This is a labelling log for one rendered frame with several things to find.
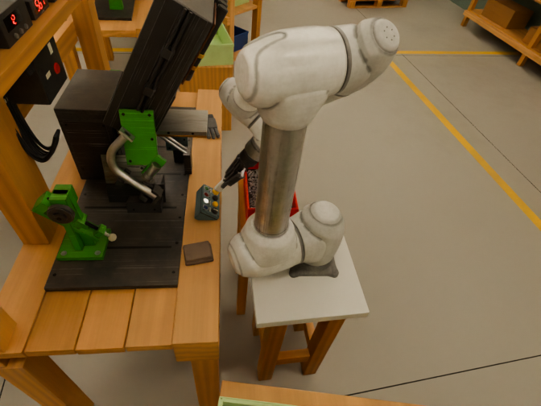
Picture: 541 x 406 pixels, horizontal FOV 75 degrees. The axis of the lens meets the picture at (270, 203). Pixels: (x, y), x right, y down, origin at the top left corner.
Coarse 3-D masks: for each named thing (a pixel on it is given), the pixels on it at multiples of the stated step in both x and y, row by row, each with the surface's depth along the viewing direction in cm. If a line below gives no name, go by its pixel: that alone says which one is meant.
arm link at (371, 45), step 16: (352, 32) 66; (368, 32) 65; (384, 32) 65; (352, 48) 66; (368, 48) 65; (384, 48) 65; (352, 64) 67; (368, 64) 68; (384, 64) 68; (352, 80) 69; (368, 80) 73
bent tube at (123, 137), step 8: (120, 136) 123; (128, 136) 122; (112, 144) 124; (120, 144) 124; (112, 152) 125; (112, 160) 127; (112, 168) 128; (120, 168) 130; (120, 176) 130; (128, 176) 131; (136, 184) 132; (144, 184) 135; (144, 192) 134
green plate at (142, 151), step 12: (120, 120) 123; (132, 120) 123; (144, 120) 124; (132, 132) 125; (144, 132) 126; (132, 144) 128; (144, 144) 128; (156, 144) 129; (132, 156) 130; (144, 156) 131
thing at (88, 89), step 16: (80, 80) 137; (96, 80) 138; (112, 80) 140; (64, 96) 129; (80, 96) 130; (96, 96) 131; (112, 96) 132; (64, 112) 124; (80, 112) 125; (96, 112) 125; (64, 128) 129; (80, 128) 129; (96, 128) 130; (112, 128) 132; (80, 144) 134; (96, 144) 135; (80, 160) 140; (96, 160) 141; (96, 176) 147
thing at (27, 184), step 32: (96, 32) 171; (96, 64) 182; (0, 128) 98; (0, 160) 99; (32, 160) 115; (0, 192) 107; (32, 192) 115; (32, 224) 118; (0, 320) 98; (0, 352) 100
